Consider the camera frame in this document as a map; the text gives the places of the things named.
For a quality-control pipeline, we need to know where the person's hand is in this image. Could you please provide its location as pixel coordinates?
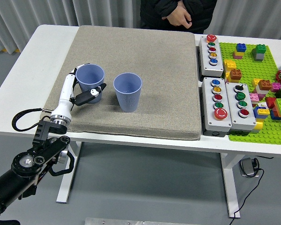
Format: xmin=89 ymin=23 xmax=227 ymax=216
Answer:
xmin=162 ymin=6 xmax=192 ymax=29

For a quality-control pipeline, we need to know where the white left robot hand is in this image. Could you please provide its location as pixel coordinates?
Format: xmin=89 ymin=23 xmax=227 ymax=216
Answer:
xmin=50 ymin=63 xmax=107 ymax=118

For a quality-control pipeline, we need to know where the blue ribbed plastic cup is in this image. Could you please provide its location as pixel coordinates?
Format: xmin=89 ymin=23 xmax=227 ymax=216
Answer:
xmin=75 ymin=63 xmax=105 ymax=104
xmin=113 ymin=72 xmax=143 ymax=113

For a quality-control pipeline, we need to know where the person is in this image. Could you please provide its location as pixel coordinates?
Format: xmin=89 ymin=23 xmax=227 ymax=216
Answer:
xmin=139 ymin=0 xmax=218 ymax=34

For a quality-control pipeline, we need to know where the grey five-button control box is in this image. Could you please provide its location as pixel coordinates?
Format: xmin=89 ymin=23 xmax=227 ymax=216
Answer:
xmin=198 ymin=34 xmax=225 ymax=77
xmin=201 ymin=76 xmax=232 ymax=137

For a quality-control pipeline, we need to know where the grey pleated curtain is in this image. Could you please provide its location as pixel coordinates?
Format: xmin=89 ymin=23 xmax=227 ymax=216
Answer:
xmin=0 ymin=0 xmax=281 ymax=53

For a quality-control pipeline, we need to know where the yellow floor tape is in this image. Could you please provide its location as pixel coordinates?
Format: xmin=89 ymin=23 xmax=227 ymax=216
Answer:
xmin=0 ymin=46 xmax=23 ymax=53

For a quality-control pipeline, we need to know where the grey-brown fabric mat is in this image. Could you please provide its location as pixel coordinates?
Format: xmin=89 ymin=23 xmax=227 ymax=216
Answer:
xmin=44 ymin=25 xmax=201 ymax=141

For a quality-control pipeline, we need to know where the orange toy brick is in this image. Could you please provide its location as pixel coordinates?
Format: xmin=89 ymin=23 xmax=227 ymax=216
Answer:
xmin=229 ymin=68 xmax=243 ymax=82

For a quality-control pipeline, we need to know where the green studded baseplate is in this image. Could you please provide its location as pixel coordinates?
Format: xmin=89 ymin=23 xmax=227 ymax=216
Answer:
xmin=219 ymin=42 xmax=281 ymax=146

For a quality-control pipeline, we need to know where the white table leg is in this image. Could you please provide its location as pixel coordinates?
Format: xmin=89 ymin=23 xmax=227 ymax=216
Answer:
xmin=220 ymin=152 xmax=245 ymax=218
xmin=56 ymin=140 xmax=82 ymax=203

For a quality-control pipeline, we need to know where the brown toy brick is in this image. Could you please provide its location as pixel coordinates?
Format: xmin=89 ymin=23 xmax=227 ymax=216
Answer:
xmin=258 ymin=79 xmax=272 ymax=91

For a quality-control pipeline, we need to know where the red toy brick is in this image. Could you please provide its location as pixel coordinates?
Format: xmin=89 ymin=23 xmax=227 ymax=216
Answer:
xmin=266 ymin=97 xmax=277 ymax=109

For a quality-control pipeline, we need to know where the blue and yellow toy brick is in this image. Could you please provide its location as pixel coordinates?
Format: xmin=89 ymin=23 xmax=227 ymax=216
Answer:
xmin=253 ymin=106 xmax=270 ymax=119

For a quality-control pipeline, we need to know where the grey power adapter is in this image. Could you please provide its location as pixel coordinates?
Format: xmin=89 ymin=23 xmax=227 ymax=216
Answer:
xmin=239 ymin=157 xmax=259 ymax=178

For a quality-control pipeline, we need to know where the grey box with selector switch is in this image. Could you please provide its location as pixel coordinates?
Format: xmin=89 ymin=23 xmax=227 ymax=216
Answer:
xmin=225 ymin=82 xmax=257 ymax=136

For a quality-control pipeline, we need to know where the black power cable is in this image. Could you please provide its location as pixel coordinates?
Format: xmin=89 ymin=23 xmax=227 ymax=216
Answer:
xmin=231 ymin=167 xmax=265 ymax=220

